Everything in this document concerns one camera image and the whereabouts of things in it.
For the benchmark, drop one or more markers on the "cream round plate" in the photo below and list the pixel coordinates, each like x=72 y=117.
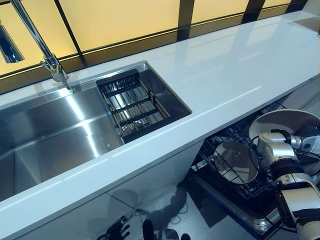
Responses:
x=282 y=120
x=235 y=162

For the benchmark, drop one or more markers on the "white kitchen cabinet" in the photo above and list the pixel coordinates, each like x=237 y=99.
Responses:
x=75 y=212

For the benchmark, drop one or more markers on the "yellow window with dark frame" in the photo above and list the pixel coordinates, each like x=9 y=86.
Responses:
x=112 y=22

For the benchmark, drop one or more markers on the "metal sink drying rack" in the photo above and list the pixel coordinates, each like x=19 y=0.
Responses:
x=132 y=105

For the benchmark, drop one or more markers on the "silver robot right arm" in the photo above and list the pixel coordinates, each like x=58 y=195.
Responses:
x=277 y=150

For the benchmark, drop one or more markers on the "stainless steel sink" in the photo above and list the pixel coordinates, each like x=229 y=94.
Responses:
x=50 y=132

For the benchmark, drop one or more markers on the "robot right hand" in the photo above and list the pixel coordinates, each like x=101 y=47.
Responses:
x=308 y=143

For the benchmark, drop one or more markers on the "chrome kitchen faucet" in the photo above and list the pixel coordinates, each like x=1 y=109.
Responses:
x=50 y=60

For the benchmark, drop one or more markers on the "metal sink drain strainer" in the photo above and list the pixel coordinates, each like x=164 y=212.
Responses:
x=130 y=128

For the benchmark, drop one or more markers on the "black dishwasher rack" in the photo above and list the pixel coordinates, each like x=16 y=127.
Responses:
x=225 y=190

